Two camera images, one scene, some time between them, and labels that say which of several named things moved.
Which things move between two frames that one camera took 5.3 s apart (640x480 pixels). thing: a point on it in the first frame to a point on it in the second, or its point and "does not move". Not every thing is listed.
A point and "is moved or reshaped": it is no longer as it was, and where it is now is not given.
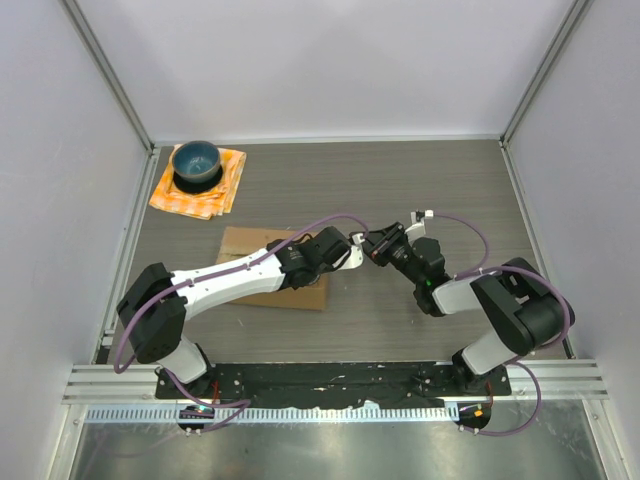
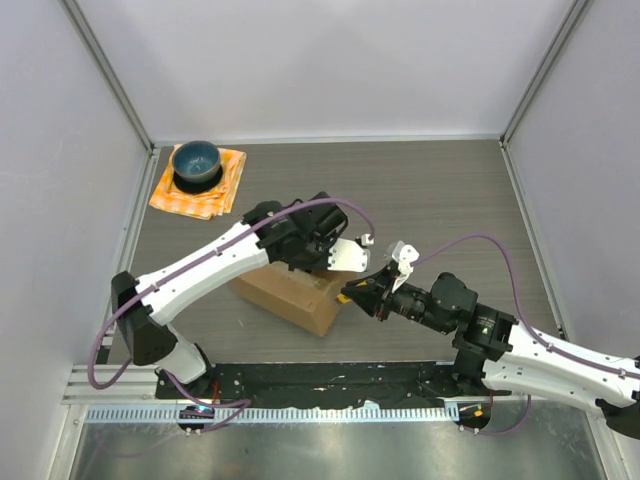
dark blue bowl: [196, 187] does not move
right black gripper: [380, 242] to [374, 295]
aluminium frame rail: [574, 381] does not move
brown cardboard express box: [236, 242] is moved or reshaped
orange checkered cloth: [170, 197] does not move
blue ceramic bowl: [196, 161] does not move
